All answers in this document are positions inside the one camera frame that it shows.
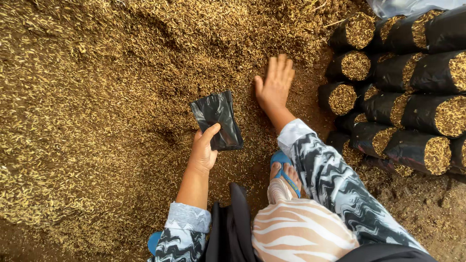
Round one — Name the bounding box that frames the blue flip-flop sandal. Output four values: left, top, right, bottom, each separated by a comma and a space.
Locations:
147, 231, 163, 257
270, 150, 302, 199

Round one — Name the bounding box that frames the person's left hand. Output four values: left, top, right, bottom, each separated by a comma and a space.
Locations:
187, 123, 222, 174

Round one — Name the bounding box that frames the person's right foot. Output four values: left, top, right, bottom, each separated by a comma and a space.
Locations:
269, 162, 303, 200

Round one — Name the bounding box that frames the stack of husk-filled black polybags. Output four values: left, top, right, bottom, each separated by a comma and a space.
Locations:
317, 5, 466, 180

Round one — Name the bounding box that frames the beige striped trouser leg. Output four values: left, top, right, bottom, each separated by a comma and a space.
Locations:
251, 178, 361, 262

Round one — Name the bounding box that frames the person's right hand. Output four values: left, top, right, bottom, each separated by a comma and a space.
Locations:
254, 54, 296, 114

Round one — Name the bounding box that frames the clear plastic sheet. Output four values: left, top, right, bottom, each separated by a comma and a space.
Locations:
366, 0, 466, 19

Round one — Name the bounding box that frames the bundle of black polybags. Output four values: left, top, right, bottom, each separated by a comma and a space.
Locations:
190, 90, 245, 152

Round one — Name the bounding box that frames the heap of rice husk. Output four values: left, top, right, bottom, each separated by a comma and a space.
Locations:
0, 0, 466, 262

